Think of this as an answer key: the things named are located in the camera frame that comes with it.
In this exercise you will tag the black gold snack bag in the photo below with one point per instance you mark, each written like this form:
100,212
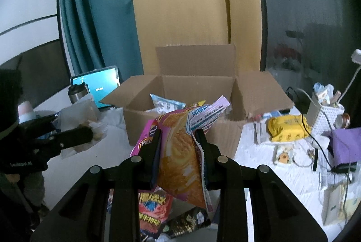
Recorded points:
188,222

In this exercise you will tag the white green box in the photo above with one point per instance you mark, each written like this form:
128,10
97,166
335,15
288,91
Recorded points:
332,212

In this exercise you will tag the translucent bread bag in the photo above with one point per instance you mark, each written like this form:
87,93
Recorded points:
83,113

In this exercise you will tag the yellow snack packet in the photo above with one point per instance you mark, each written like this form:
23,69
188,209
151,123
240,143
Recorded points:
198,104

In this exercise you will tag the stainless steel travel mug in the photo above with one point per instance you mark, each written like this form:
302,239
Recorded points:
77,91

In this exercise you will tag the pink potato chips bag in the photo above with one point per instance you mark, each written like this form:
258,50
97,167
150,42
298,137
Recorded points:
181,169

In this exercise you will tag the blue white snack bag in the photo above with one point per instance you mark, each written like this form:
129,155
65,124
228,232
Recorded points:
164,106

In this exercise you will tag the white desk lamp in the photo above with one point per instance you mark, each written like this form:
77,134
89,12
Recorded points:
355,58

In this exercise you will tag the red yellow snack bag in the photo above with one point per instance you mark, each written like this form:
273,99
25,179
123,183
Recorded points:
154,209

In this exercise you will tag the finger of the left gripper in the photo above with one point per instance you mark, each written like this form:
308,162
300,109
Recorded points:
40,124
55,143

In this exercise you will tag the small duck print packet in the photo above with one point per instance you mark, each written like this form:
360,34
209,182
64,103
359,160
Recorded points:
283,154

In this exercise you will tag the yellow wet wipes pack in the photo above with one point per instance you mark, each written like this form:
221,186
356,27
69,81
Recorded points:
288,128

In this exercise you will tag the white perforated basket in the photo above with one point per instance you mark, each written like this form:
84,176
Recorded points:
321,118

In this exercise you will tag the teal curtain left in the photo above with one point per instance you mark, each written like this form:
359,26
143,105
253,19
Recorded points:
101,33

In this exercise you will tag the tablet with teal screen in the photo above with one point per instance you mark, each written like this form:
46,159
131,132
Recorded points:
99,82

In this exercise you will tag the purple folded cloth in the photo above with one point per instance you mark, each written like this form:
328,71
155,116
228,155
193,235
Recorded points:
346,145

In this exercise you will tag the brown cardboard box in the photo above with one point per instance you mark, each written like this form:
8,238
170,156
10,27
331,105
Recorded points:
193,73

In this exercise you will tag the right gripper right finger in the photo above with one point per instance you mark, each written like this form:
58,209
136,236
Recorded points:
211,163

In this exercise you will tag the yellow curtain left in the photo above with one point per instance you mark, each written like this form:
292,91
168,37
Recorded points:
163,23

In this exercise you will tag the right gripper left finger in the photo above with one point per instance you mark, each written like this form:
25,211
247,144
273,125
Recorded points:
154,158

